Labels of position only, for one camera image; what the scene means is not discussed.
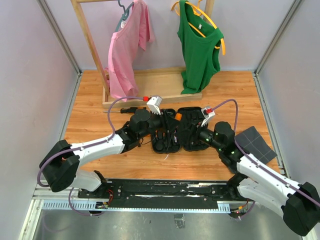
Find green tank top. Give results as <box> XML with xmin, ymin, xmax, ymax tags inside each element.
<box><xmin>177</xmin><ymin>0</ymin><xmax>224</xmax><ymax>95</ymax></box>

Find black plastic tool case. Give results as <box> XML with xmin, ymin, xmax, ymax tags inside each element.
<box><xmin>151</xmin><ymin>106</ymin><xmax>208</xmax><ymax>154</ymax></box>

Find orange clothes hanger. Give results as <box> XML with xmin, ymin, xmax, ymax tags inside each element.
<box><xmin>170</xmin><ymin>0</ymin><xmax>226</xmax><ymax>56</ymax></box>

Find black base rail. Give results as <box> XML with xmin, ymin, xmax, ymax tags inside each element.
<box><xmin>77</xmin><ymin>178</ymin><xmax>247</xmax><ymax>211</ymax></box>

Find pink t-shirt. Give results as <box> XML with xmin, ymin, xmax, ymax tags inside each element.
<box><xmin>108</xmin><ymin>0</ymin><xmax>155</xmax><ymax>99</ymax></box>

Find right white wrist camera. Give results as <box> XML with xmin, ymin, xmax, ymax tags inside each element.
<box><xmin>201</xmin><ymin>106</ymin><xmax>216</xmax><ymax>127</ymax></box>

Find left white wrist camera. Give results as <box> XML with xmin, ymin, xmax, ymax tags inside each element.
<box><xmin>142</xmin><ymin>95</ymin><xmax>163</xmax><ymax>115</ymax></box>

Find grey clothes hanger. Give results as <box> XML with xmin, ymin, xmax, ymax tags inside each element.
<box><xmin>114</xmin><ymin>0</ymin><xmax>135</xmax><ymax>32</ymax></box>

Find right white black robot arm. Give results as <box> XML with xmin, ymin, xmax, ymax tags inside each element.
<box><xmin>184</xmin><ymin>120</ymin><xmax>320</xmax><ymax>237</ymax></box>

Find wooden clothes rack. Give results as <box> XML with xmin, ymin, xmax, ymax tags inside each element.
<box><xmin>71</xmin><ymin>0</ymin><xmax>203</xmax><ymax>109</ymax></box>

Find small orange screwdriver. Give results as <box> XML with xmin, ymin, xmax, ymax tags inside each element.
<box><xmin>166</xmin><ymin>112</ymin><xmax>181</xmax><ymax>153</ymax></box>

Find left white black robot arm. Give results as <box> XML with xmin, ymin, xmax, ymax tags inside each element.
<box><xmin>38</xmin><ymin>109</ymin><xmax>180</xmax><ymax>198</ymax></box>

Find black orange screwdriver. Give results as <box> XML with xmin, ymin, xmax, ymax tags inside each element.
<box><xmin>110</xmin><ymin>107</ymin><xmax>147</xmax><ymax>114</ymax></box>

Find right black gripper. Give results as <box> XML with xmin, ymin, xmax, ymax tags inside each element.
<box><xmin>174</xmin><ymin>117</ymin><xmax>224</xmax><ymax>152</ymax></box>

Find grey folded cloth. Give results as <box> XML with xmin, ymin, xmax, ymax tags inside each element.
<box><xmin>224</xmin><ymin>125</ymin><xmax>279</xmax><ymax>175</ymax></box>

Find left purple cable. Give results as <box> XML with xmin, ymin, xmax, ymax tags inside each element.
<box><xmin>36</xmin><ymin>96</ymin><xmax>146</xmax><ymax>217</ymax></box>

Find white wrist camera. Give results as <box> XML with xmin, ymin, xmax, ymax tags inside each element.
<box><xmin>142</xmin><ymin>95</ymin><xmax>163</xmax><ymax>115</ymax></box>
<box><xmin>201</xmin><ymin>106</ymin><xmax>216</xmax><ymax>127</ymax></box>

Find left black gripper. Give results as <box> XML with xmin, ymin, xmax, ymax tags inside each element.
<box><xmin>138</xmin><ymin>107</ymin><xmax>181</xmax><ymax>140</ymax></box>

